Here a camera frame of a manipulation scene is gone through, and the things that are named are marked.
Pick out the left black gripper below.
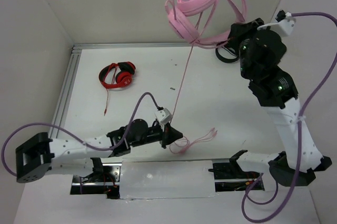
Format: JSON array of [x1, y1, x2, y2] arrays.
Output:
[[130, 120, 183, 148]]

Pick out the pink headphone cable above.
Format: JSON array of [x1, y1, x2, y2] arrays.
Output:
[[168, 11, 218, 155]]

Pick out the pink headphones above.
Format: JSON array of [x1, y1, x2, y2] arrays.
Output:
[[164, 0, 247, 49]]

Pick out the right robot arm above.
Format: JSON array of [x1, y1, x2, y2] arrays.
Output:
[[228, 17, 332, 187]]

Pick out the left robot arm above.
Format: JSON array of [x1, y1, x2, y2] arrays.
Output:
[[15, 119, 183, 184]]

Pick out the black headphones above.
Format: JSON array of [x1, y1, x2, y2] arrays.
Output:
[[215, 46, 239, 64]]

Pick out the red headphones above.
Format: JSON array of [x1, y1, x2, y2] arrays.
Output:
[[98, 62, 136, 89]]

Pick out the white taped sheet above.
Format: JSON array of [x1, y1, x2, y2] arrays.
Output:
[[120, 160, 216, 199]]

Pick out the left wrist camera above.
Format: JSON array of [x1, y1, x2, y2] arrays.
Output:
[[155, 108, 173, 125]]

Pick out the red headphone cable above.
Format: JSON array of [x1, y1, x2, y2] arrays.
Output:
[[104, 88, 110, 116]]

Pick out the aluminium rail frame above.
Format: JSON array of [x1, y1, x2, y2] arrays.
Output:
[[41, 40, 260, 163]]

